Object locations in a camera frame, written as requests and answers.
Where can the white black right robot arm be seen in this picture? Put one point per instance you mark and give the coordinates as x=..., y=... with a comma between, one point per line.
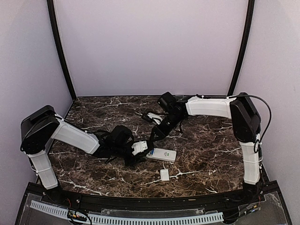
x=246, y=123

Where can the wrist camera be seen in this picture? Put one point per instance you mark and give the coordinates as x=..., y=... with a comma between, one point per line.
x=151, y=117
x=142, y=147

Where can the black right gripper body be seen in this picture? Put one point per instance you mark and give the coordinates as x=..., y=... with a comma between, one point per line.
x=173, y=122

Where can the white battery cover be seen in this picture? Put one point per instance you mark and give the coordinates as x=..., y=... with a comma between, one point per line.
x=164, y=175

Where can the white slotted cable duct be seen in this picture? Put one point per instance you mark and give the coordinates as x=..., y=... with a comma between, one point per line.
x=127, y=217

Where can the black right corner frame post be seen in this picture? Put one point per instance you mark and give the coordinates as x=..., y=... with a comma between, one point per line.
x=243, y=47

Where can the black corner frame post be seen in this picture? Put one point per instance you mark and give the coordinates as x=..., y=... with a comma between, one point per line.
x=59, y=49
x=243, y=47

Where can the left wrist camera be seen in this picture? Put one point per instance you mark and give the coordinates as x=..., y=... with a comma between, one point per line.
x=142, y=147

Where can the black front rail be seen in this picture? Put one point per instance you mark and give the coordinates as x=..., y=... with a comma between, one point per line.
x=228, y=201

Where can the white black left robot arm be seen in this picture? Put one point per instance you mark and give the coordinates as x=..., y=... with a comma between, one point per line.
x=44, y=125

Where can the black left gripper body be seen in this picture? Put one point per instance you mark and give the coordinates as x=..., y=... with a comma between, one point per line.
x=133, y=161

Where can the black left corner frame post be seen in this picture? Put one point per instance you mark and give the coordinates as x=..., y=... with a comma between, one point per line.
x=59, y=49

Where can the white remote control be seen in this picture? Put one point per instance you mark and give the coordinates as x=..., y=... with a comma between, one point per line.
x=163, y=154

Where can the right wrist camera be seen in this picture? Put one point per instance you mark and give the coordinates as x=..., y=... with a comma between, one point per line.
x=151, y=117

